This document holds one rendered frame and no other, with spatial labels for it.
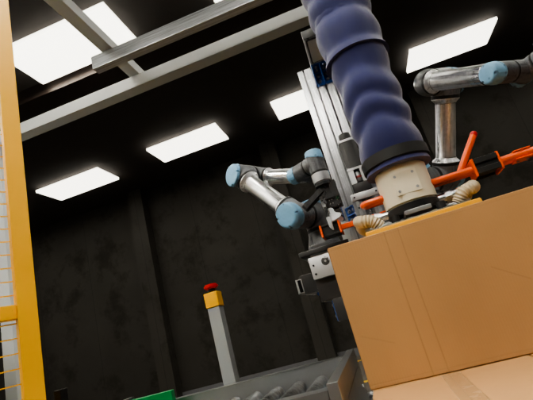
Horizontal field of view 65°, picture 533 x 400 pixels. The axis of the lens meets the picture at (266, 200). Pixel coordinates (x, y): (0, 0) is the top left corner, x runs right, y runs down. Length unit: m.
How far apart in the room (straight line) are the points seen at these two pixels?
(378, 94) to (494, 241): 0.59
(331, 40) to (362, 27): 0.11
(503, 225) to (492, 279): 0.15
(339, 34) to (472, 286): 0.94
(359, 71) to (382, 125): 0.22
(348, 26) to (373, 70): 0.19
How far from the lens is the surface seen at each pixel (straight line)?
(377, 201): 1.43
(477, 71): 1.68
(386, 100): 1.46
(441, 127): 2.00
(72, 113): 4.38
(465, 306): 1.25
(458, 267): 1.25
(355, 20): 1.61
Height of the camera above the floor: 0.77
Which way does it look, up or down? 17 degrees up
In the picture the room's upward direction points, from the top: 15 degrees counter-clockwise
